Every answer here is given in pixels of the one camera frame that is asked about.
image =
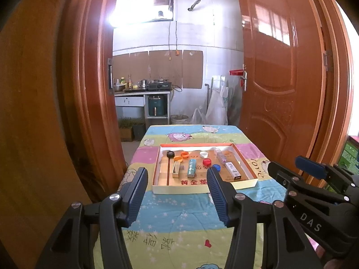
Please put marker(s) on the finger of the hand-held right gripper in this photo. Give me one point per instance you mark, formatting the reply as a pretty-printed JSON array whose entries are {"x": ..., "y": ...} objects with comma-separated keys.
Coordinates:
[
  {"x": 308, "y": 166},
  {"x": 276, "y": 169}
]

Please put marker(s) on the brown wooden door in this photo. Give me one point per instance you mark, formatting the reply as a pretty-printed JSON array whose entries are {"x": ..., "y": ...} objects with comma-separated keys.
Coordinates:
[{"x": 274, "y": 89}]

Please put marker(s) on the dark bent pole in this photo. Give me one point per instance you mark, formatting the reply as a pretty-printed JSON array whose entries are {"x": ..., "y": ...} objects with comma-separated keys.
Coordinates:
[{"x": 208, "y": 95}]

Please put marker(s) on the green air fryer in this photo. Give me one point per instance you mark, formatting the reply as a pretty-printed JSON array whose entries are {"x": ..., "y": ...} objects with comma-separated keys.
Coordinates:
[{"x": 155, "y": 105}]

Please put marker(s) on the window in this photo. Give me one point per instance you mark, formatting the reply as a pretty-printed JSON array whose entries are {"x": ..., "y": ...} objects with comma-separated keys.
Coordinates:
[{"x": 140, "y": 5}]

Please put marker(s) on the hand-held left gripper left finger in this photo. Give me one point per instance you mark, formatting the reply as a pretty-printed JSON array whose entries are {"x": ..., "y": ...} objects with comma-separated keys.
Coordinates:
[{"x": 137, "y": 199}]

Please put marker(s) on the cardboard wall covering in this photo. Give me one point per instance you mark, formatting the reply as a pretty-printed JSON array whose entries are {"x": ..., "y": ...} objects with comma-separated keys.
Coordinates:
[{"x": 162, "y": 67}]

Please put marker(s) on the red bottle cap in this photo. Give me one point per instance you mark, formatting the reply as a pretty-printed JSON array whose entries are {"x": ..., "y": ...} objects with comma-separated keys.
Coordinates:
[{"x": 207, "y": 162}]

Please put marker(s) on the small white plastic bag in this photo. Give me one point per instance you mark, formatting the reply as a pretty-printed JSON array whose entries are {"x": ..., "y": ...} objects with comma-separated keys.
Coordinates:
[{"x": 197, "y": 116}]

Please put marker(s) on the grey kitchen counter cabinet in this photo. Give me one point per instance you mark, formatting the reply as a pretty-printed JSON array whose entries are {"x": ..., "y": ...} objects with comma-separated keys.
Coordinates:
[{"x": 130, "y": 101}]

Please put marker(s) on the white bottle cap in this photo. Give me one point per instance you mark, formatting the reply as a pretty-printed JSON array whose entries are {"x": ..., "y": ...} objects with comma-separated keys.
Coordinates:
[{"x": 204, "y": 154}]

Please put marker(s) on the teal rectangular box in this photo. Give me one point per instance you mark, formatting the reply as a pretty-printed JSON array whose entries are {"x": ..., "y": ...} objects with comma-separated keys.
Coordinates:
[{"x": 191, "y": 168}]

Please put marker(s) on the brown sauce bottle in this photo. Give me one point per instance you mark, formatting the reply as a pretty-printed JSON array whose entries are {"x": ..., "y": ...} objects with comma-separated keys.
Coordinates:
[{"x": 130, "y": 82}]

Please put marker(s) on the gold rectangular box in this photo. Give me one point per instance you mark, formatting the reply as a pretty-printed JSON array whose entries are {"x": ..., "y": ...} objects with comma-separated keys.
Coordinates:
[{"x": 176, "y": 171}]

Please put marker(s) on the black bottle cap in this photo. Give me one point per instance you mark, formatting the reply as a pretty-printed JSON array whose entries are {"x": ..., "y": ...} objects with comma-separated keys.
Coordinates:
[{"x": 170, "y": 154}]

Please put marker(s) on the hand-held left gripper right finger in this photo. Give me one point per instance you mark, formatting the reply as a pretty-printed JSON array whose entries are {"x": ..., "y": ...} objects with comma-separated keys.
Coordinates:
[{"x": 217, "y": 196}]

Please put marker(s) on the cartoon sheep printed tablecloth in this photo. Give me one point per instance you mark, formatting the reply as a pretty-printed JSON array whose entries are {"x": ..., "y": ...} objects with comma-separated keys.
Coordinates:
[{"x": 174, "y": 215}]

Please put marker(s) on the blue bottle cap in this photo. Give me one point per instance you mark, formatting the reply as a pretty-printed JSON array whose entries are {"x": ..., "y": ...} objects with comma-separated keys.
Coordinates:
[{"x": 216, "y": 167}]

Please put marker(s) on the metal door hinge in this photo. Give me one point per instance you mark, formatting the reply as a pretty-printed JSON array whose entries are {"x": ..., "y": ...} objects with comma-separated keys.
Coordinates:
[{"x": 328, "y": 60}]

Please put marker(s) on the clear floral tube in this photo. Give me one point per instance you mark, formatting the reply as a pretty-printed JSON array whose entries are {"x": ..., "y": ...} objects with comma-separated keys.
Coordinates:
[{"x": 220, "y": 154}]

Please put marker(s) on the brown wooden door frame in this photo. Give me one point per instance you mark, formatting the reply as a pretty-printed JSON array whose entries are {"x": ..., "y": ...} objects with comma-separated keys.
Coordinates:
[{"x": 84, "y": 89}]

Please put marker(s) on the large white plastic sack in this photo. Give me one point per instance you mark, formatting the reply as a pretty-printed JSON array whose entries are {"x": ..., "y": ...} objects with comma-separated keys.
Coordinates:
[{"x": 217, "y": 109}]

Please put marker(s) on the black induction stove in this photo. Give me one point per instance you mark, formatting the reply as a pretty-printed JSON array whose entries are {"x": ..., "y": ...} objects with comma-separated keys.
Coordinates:
[{"x": 160, "y": 85}]

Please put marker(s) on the metal bowl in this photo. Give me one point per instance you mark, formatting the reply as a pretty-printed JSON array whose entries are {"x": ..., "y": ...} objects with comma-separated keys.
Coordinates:
[{"x": 119, "y": 86}]

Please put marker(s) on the shallow orange-rimmed cardboard box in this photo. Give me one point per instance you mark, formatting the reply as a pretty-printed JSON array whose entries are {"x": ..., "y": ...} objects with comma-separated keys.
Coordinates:
[{"x": 182, "y": 189}]

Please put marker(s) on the white printed small box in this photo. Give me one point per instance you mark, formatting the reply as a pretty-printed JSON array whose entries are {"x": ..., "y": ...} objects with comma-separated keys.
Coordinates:
[{"x": 232, "y": 171}]

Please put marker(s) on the flat red box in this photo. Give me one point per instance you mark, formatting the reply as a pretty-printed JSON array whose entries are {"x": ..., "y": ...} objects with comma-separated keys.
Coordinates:
[{"x": 354, "y": 138}]

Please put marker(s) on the metal strike plate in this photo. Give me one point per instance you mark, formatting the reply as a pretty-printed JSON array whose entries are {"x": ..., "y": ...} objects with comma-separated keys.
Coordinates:
[{"x": 110, "y": 75}]

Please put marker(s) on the planter box with grass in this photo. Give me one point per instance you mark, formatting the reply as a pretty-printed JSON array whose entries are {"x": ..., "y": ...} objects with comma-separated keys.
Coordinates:
[{"x": 126, "y": 130}]

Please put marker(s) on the metal kettle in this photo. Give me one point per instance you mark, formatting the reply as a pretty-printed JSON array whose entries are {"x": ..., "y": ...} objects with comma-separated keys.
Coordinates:
[{"x": 143, "y": 83}]

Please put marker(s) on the round bucket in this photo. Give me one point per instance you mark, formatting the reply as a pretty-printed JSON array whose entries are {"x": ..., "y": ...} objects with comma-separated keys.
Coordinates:
[{"x": 179, "y": 118}]

